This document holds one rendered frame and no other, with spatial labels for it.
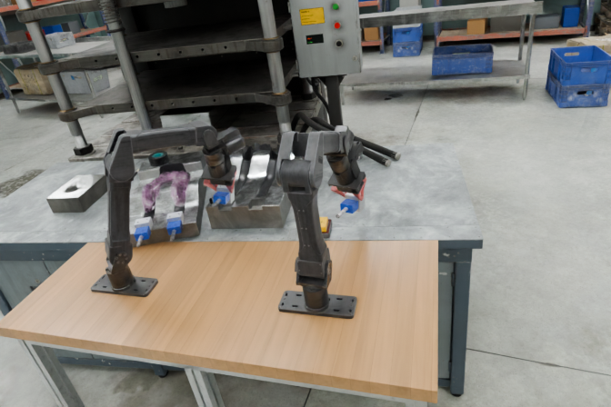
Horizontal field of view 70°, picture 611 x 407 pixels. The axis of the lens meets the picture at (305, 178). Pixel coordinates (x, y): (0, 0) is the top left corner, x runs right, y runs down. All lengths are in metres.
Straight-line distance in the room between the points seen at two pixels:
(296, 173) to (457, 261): 0.73
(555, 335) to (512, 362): 0.26
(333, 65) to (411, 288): 1.23
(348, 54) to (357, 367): 1.45
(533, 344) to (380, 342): 1.23
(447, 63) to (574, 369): 3.46
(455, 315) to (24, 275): 1.71
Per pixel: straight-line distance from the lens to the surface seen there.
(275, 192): 1.51
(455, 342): 1.75
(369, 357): 1.06
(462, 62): 4.93
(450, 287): 1.58
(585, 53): 5.27
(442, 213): 1.49
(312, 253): 1.05
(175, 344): 1.19
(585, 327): 2.36
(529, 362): 2.15
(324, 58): 2.11
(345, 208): 1.32
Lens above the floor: 1.61
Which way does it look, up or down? 27 degrees down
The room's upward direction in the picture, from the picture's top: 8 degrees counter-clockwise
